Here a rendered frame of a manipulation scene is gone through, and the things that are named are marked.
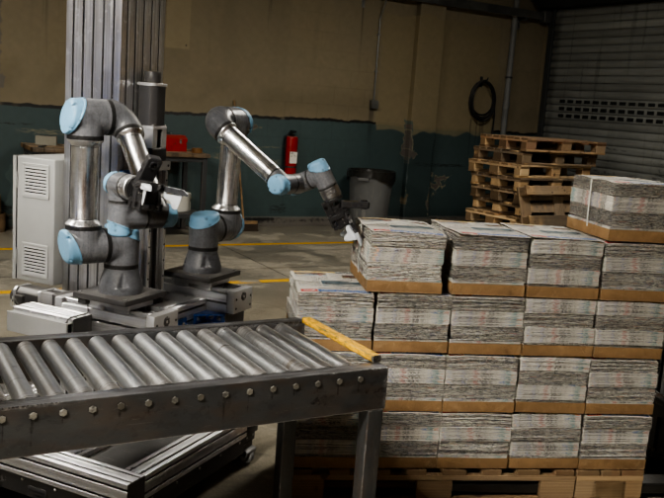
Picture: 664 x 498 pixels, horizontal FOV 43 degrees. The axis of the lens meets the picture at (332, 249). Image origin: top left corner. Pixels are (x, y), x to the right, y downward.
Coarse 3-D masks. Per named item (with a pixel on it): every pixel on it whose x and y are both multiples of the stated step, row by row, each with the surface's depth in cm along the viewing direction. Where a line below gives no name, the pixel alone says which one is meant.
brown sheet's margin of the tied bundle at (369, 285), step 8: (360, 272) 321; (360, 280) 320; (368, 280) 307; (368, 288) 307; (376, 288) 308; (384, 288) 308; (392, 288) 308; (400, 288) 309; (408, 288) 309; (416, 288) 310; (424, 288) 310; (432, 288) 311; (440, 288) 311
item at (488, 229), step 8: (440, 224) 332; (448, 224) 331; (456, 224) 333; (464, 224) 335; (472, 224) 337; (480, 224) 339; (488, 224) 341; (496, 224) 343; (456, 232) 312; (464, 232) 311; (472, 232) 313; (480, 232) 315; (488, 232) 317; (496, 232) 319; (504, 232) 321; (512, 232) 322
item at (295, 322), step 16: (256, 320) 270; (272, 320) 271; (288, 320) 272; (16, 336) 234; (32, 336) 235; (48, 336) 237; (64, 336) 238; (80, 336) 239; (112, 336) 243; (128, 336) 245; (64, 352) 237; (48, 368) 236
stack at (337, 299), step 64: (320, 320) 307; (384, 320) 312; (448, 320) 316; (512, 320) 320; (576, 320) 323; (448, 384) 320; (512, 384) 323; (576, 384) 328; (320, 448) 317; (384, 448) 320; (448, 448) 325; (512, 448) 329; (576, 448) 332
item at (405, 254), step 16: (368, 240) 312; (384, 240) 305; (400, 240) 306; (416, 240) 306; (432, 240) 307; (368, 256) 307; (384, 256) 307; (400, 256) 307; (416, 256) 308; (432, 256) 309; (368, 272) 307; (384, 272) 308; (400, 272) 308; (416, 272) 309; (432, 272) 310
